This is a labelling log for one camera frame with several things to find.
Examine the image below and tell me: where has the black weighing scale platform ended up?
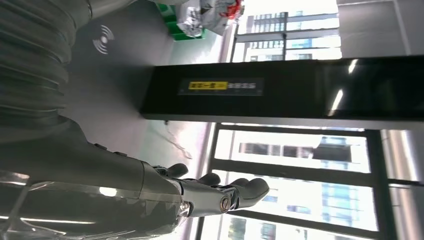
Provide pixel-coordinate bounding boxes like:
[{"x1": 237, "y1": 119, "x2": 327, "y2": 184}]
[{"x1": 59, "y1": 0, "x2": 180, "y2": 163}]

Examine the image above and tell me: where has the green plastic basket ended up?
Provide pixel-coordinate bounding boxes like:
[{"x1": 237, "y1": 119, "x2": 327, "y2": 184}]
[{"x1": 155, "y1": 2, "x2": 206, "y2": 41}]

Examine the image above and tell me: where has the grey package large red print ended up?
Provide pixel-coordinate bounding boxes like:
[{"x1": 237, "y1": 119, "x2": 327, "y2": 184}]
[{"x1": 177, "y1": 0, "x2": 246, "y2": 37}]

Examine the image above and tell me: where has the black yellow column label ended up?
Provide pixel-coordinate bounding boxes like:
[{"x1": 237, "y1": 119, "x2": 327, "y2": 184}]
[{"x1": 177, "y1": 77, "x2": 265, "y2": 97}]

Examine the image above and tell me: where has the black framed window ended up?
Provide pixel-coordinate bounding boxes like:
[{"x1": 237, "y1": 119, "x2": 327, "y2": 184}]
[
  {"x1": 195, "y1": 122, "x2": 424, "y2": 240},
  {"x1": 230, "y1": 11, "x2": 343, "y2": 64}
]

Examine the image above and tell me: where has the black scale column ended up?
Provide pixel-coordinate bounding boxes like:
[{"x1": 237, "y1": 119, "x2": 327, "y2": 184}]
[{"x1": 139, "y1": 55, "x2": 424, "y2": 131}]

